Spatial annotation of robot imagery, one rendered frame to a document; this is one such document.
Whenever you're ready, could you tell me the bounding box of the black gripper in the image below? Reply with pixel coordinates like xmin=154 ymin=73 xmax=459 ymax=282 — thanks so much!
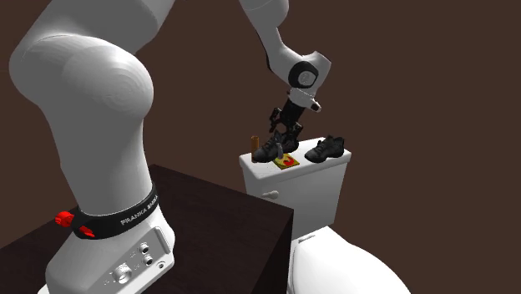
xmin=268 ymin=98 xmax=306 ymax=141

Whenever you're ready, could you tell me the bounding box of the black sneaker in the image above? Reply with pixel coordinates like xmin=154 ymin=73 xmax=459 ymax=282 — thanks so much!
xmin=303 ymin=135 xmax=346 ymax=164
xmin=251 ymin=129 xmax=301 ymax=164

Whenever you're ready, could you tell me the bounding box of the yellow and red flat card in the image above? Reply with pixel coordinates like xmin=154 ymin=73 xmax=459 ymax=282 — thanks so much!
xmin=273 ymin=154 xmax=301 ymax=170

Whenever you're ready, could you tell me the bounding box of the brown cylinder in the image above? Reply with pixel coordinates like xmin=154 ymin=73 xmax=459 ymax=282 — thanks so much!
xmin=250 ymin=135 xmax=261 ymax=164

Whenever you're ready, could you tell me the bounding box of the white toilet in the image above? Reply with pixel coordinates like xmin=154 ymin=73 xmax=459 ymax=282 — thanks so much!
xmin=238 ymin=137 xmax=412 ymax=294

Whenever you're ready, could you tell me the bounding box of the dark wood robot stand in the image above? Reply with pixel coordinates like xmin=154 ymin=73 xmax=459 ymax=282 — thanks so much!
xmin=0 ymin=164 xmax=295 ymax=294

